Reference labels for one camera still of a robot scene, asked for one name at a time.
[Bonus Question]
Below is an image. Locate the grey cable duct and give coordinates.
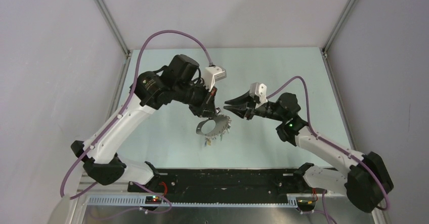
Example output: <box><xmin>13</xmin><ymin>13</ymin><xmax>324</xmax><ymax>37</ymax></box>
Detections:
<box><xmin>87</xmin><ymin>195</ymin><xmax>297</xmax><ymax>208</ymax></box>

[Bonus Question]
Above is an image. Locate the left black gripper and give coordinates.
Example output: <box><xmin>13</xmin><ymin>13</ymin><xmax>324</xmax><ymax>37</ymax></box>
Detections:
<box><xmin>173</xmin><ymin>79</ymin><xmax>218</xmax><ymax>118</ymax></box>

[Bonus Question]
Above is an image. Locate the large metal keyring plate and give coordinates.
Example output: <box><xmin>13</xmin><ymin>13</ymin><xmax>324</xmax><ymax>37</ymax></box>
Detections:
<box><xmin>196</xmin><ymin>114</ymin><xmax>232</xmax><ymax>147</ymax></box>

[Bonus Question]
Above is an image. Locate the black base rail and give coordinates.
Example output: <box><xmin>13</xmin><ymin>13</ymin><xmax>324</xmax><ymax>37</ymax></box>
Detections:
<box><xmin>144</xmin><ymin>168</ymin><xmax>323</xmax><ymax>203</ymax></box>

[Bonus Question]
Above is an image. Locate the purple cable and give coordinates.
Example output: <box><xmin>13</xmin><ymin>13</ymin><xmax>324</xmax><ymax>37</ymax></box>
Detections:
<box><xmin>59</xmin><ymin>30</ymin><xmax>215</xmax><ymax>214</ymax></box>
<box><xmin>266</xmin><ymin>75</ymin><xmax>391</xmax><ymax>224</ymax></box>

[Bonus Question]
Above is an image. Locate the right aluminium frame post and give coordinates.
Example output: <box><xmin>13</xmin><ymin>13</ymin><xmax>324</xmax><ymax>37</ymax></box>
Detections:
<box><xmin>321</xmin><ymin>0</ymin><xmax>359</xmax><ymax>58</ymax></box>

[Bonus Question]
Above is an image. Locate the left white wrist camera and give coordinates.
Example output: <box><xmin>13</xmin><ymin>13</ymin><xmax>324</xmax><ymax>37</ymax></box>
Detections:
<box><xmin>201</xmin><ymin>66</ymin><xmax>227</xmax><ymax>91</ymax></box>

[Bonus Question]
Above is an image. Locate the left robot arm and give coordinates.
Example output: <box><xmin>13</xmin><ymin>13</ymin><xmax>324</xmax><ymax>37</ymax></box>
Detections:
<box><xmin>71</xmin><ymin>54</ymin><xmax>226</xmax><ymax>192</ymax></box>

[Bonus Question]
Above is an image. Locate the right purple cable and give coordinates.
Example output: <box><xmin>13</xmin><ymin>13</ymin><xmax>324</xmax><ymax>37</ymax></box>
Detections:
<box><xmin>266</xmin><ymin>75</ymin><xmax>391</xmax><ymax>224</ymax></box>

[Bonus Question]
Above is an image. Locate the right electronics board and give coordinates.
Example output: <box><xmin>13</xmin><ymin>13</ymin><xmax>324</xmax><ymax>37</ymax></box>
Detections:
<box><xmin>296</xmin><ymin>199</ymin><xmax>317</xmax><ymax>213</ymax></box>

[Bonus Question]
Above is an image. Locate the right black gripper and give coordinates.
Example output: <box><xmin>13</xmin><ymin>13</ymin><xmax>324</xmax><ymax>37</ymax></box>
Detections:
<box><xmin>223</xmin><ymin>90</ymin><xmax>285</xmax><ymax>122</ymax></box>

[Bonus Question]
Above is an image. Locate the left electronics board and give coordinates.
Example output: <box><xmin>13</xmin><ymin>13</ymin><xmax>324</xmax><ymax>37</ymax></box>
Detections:
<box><xmin>145</xmin><ymin>195</ymin><xmax>163</xmax><ymax>204</ymax></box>

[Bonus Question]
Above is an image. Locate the electronics board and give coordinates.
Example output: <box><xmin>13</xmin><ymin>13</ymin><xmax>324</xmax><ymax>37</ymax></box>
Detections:
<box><xmin>145</xmin><ymin>195</ymin><xmax>163</xmax><ymax>204</ymax></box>
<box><xmin>296</xmin><ymin>199</ymin><xmax>317</xmax><ymax>213</ymax></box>

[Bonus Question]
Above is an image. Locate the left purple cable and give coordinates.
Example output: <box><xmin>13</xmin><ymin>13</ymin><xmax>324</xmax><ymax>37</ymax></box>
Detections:
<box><xmin>59</xmin><ymin>30</ymin><xmax>215</xmax><ymax>214</ymax></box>

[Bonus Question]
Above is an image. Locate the left aluminium frame post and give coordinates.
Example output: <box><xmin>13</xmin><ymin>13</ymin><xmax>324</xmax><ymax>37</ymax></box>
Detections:
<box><xmin>83</xmin><ymin>0</ymin><xmax>132</xmax><ymax>58</ymax></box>

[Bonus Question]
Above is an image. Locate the aluminium frame post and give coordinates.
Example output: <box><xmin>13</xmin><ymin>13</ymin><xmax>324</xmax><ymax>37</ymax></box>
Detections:
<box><xmin>321</xmin><ymin>0</ymin><xmax>359</xmax><ymax>58</ymax></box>
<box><xmin>83</xmin><ymin>0</ymin><xmax>132</xmax><ymax>58</ymax></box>

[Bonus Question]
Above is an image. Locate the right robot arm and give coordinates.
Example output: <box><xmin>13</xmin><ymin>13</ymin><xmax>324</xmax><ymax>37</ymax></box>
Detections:
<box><xmin>224</xmin><ymin>92</ymin><xmax>394</xmax><ymax>213</ymax></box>

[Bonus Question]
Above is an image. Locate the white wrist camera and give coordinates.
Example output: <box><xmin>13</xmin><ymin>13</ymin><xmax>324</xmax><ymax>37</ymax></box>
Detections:
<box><xmin>201</xmin><ymin>66</ymin><xmax>227</xmax><ymax>91</ymax></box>
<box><xmin>248</xmin><ymin>82</ymin><xmax>268</xmax><ymax>109</ymax></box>

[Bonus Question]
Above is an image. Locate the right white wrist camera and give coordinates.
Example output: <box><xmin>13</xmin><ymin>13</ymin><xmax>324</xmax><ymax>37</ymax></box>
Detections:
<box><xmin>248</xmin><ymin>82</ymin><xmax>268</xmax><ymax>109</ymax></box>

